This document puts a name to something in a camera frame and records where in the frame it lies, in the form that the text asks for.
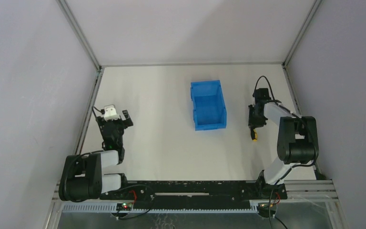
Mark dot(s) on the right small circuit board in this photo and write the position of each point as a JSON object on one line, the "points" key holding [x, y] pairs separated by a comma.
{"points": [[265, 211]]}

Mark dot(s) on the small circuit board with leds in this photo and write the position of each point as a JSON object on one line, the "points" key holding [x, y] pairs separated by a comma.
{"points": [[124, 207]]}

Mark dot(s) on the blue plastic bin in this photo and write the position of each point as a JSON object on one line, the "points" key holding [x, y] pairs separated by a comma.
{"points": [[209, 110]]}

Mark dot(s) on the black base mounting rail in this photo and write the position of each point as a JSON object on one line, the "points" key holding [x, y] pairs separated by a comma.
{"points": [[194, 194]]}

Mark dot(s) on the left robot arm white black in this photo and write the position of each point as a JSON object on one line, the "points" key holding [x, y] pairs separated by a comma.
{"points": [[83, 177]]}

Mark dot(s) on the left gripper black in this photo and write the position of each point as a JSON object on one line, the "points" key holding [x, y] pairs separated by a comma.
{"points": [[115, 123]]}

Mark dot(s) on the white slotted cable duct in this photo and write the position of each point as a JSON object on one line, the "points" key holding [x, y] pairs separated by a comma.
{"points": [[102, 207]]}

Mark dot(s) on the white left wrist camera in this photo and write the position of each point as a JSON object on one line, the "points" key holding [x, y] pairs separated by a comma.
{"points": [[110, 113]]}

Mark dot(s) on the aluminium frame rail left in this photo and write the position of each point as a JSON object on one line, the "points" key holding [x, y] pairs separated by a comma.
{"points": [[88, 113]]}

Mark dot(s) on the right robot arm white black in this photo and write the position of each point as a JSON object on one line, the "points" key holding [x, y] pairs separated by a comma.
{"points": [[296, 142]]}

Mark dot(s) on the yellow black handled screwdriver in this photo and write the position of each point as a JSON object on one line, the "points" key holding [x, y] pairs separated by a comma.
{"points": [[254, 135]]}

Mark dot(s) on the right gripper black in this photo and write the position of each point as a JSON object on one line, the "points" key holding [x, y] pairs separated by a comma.
{"points": [[254, 121]]}

